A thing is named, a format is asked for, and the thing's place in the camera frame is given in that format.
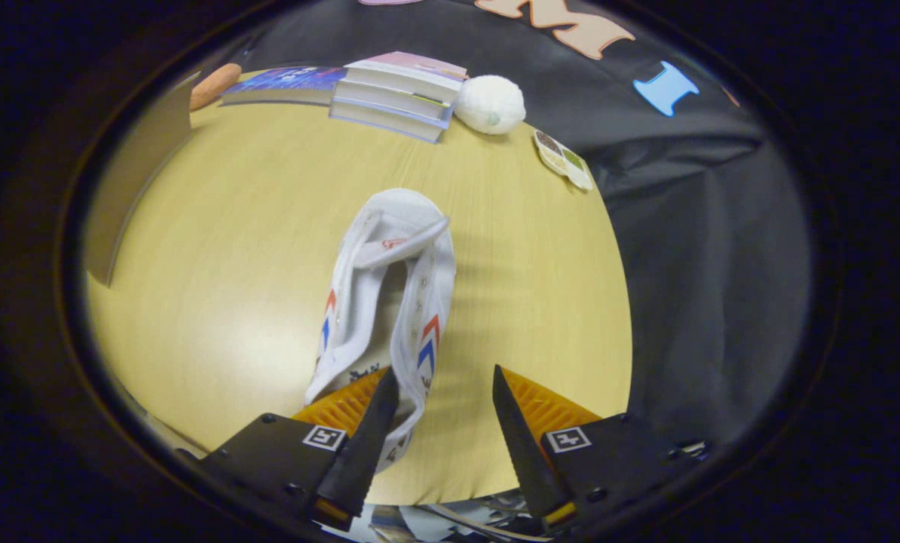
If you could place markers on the white canvas shoe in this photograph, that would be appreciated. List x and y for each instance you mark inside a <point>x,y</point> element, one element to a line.
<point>397,226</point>

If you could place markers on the pale blue book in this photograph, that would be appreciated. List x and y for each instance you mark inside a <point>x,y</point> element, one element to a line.
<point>390,121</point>

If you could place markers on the pink cover book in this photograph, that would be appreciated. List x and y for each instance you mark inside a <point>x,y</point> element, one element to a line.
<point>420,68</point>

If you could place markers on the beige fabric storage box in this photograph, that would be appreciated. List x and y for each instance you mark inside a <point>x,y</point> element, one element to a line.
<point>130,188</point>

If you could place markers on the white plush toy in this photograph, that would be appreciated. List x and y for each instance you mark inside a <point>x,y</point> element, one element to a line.
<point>488,102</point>

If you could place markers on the black backdrop cloth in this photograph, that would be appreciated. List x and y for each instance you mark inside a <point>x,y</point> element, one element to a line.
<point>706,264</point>

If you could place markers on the pink porous sponge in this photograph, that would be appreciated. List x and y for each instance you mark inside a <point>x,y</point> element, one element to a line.
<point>215,85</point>

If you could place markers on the white divided grain dish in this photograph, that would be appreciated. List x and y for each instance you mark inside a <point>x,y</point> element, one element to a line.
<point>563,160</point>

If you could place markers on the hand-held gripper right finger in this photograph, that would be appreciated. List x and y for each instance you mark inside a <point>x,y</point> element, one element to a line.
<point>529,460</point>

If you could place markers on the blue cover book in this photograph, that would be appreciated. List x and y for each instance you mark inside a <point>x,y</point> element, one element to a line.
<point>292,79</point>

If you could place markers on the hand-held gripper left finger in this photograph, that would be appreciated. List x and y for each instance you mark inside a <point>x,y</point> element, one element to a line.
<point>352,467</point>

